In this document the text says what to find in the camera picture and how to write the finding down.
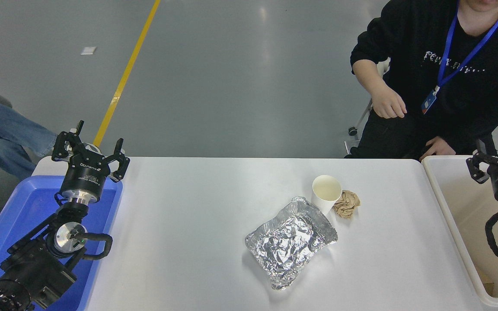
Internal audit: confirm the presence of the crumpled foil tray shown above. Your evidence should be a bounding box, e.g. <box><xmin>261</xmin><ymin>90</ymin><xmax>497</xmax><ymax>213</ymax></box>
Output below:
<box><xmin>245</xmin><ymin>197</ymin><xmax>338</xmax><ymax>291</ymax></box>

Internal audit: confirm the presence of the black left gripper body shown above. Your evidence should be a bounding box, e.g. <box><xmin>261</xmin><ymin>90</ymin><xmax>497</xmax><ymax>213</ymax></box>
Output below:
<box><xmin>60</xmin><ymin>149</ymin><xmax>111</xmax><ymax>197</ymax></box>

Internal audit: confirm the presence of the large pale bin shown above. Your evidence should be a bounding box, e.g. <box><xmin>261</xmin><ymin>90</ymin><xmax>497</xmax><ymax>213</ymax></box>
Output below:
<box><xmin>422</xmin><ymin>155</ymin><xmax>498</xmax><ymax>309</ymax></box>

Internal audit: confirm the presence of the person's left hand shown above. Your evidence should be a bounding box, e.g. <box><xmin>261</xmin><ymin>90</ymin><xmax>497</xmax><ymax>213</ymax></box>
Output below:
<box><xmin>420</xmin><ymin>137</ymin><xmax>457</xmax><ymax>162</ymax></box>

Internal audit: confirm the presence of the white paper cup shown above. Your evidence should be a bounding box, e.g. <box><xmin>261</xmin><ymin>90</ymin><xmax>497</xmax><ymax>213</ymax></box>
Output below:
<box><xmin>311</xmin><ymin>175</ymin><xmax>343</xmax><ymax>216</ymax></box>

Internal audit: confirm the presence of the blue id badge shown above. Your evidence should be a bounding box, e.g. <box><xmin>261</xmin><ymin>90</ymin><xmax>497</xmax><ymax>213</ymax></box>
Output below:
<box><xmin>421</xmin><ymin>86</ymin><xmax>441</xmax><ymax>115</ymax></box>

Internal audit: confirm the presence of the blue lanyard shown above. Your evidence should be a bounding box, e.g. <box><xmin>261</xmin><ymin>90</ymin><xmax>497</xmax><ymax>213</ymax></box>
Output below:
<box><xmin>437</xmin><ymin>0</ymin><xmax>498</xmax><ymax>89</ymax></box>

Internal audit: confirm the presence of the blue plastic tray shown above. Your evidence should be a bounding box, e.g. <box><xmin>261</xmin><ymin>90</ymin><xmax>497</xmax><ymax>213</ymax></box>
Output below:
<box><xmin>0</xmin><ymin>175</ymin><xmax>123</xmax><ymax>311</ymax></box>

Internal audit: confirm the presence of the crumpled tan paper ball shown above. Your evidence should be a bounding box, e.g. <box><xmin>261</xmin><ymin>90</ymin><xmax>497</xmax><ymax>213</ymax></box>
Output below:
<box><xmin>333</xmin><ymin>190</ymin><xmax>361</xmax><ymax>219</ymax></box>

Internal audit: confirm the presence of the person's right hand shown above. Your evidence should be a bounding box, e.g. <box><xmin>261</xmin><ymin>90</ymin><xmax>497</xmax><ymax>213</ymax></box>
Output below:
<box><xmin>371</xmin><ymin>86</ymin><xmax>408</xmax><ymax>120</ymax></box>

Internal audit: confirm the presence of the person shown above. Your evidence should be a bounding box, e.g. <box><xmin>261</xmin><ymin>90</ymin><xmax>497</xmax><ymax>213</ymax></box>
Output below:
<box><xmin>345</xmin><ymin>0</ymin><xmax>498</xmax><ymax>161</ymax></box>
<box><xmin>0</xmin><ymin>71</ymin><xmax>58</xmax><ymax>180</ymax></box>

